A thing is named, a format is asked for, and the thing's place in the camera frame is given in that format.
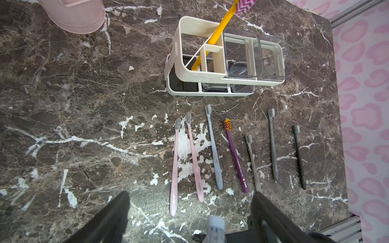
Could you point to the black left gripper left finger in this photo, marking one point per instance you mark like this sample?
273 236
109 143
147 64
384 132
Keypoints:
108 226

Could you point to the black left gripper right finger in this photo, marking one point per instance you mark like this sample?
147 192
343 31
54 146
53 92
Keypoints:
264 211

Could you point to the light blue toothbrush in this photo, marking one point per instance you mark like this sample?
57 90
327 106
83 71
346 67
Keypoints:
216 230

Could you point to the pale pink toothbrush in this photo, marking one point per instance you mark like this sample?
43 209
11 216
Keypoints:
174 180

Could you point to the olive grey toothbrush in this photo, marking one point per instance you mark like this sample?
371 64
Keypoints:
249 141

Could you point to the black toothbrush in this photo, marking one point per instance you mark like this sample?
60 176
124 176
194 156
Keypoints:
296 131

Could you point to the dark grey toothbrush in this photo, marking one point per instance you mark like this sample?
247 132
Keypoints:
271 115

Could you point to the grey blue toothbrush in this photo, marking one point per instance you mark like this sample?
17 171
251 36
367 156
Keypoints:
217 169

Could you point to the cream toothbrush holder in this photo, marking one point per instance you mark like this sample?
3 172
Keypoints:
239 63

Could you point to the pink pencil cup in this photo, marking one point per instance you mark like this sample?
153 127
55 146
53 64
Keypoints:
79 17

